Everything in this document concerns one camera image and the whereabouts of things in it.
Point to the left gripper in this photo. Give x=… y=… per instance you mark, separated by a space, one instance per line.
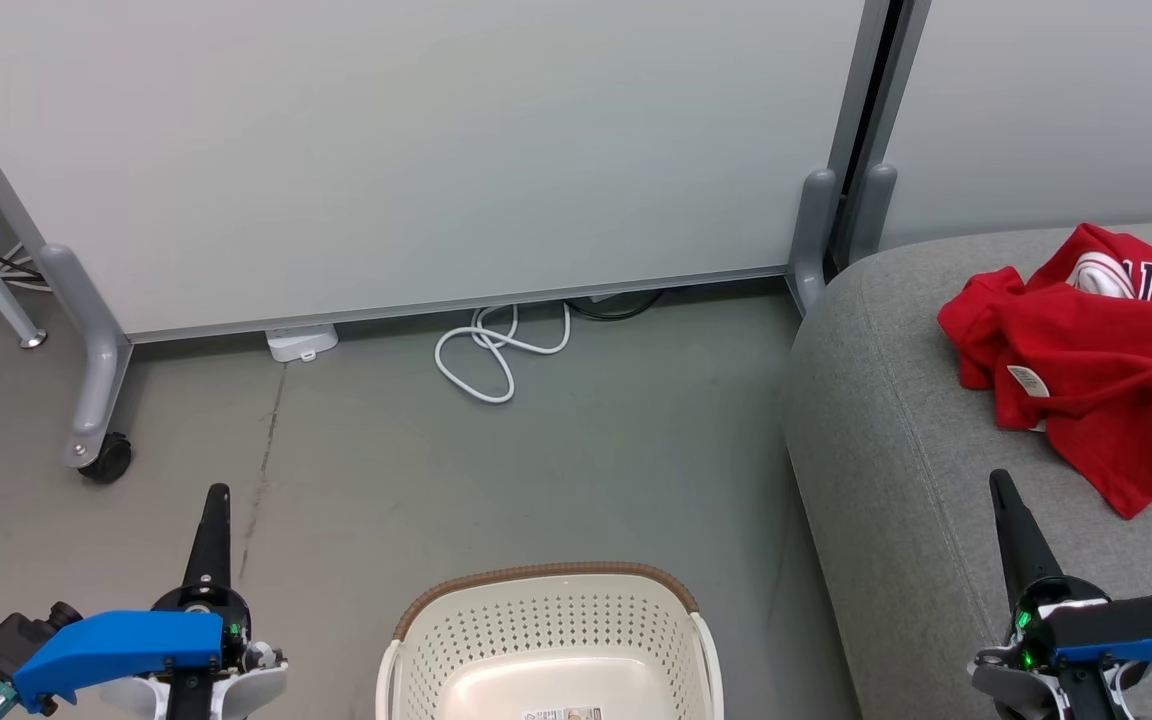
x=201 y=598

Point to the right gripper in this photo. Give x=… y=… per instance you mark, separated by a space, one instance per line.
x=1026 y=680

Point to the red sweatshirt with white print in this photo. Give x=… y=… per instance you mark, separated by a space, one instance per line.
x=1116 y=400

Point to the cream perforated laundry basket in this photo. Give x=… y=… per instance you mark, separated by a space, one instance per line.
x=546 y=640

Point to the black caster wheel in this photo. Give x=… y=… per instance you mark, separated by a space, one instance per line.
x=108 y=462

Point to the grey fabric sofa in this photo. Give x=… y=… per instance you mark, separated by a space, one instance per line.
x=896 y=450

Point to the grey partition foot with caster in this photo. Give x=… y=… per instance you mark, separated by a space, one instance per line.
x=96 y=370

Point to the white power adapter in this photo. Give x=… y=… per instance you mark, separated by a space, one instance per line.
x=301 y=342

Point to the wide white partition panel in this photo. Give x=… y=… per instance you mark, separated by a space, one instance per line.
x=386 y=150

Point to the narrow white partition panel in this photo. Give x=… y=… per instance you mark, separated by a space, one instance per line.
x=1056 y=100

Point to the blue right camera mount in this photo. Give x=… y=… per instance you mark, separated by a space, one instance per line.
x=1126 y=630

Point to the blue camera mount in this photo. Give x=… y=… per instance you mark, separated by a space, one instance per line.
x=1126 y=630
x=116 y=645

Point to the blue left camera mount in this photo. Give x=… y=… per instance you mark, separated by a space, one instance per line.
x=116 y=645

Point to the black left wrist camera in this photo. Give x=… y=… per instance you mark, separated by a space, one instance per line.
x=11 y=640

